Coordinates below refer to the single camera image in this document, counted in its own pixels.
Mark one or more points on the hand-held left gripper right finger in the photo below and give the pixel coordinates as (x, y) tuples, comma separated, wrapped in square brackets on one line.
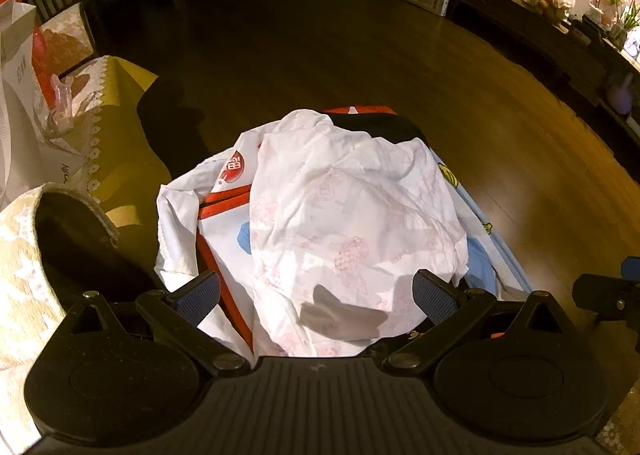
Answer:
[(432, 297)]

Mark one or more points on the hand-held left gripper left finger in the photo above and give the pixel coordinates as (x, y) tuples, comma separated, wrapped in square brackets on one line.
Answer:
[(205, 292)]

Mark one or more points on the gold floral lace tablecloth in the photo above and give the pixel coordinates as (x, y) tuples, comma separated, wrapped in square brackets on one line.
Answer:
[(20, 275)]

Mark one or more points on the yellow lace-edged tablecloth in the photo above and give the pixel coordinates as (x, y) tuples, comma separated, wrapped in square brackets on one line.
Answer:
[(125, 135)]

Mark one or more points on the clear plastic wrap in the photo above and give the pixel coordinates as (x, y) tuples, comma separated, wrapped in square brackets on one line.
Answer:
[(67, 102)]

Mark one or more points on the long wooden cabinet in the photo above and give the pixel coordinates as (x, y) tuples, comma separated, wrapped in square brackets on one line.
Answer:
[(550, 40)]

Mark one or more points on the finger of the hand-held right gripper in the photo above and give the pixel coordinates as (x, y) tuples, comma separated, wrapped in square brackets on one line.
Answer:
[(607, 297)]

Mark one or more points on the purple vase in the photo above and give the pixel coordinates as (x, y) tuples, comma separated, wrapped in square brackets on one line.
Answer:
[(621, 97)]

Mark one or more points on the white pink-printed garment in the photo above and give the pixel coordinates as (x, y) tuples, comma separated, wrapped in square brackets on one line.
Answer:
[(350, 215)]

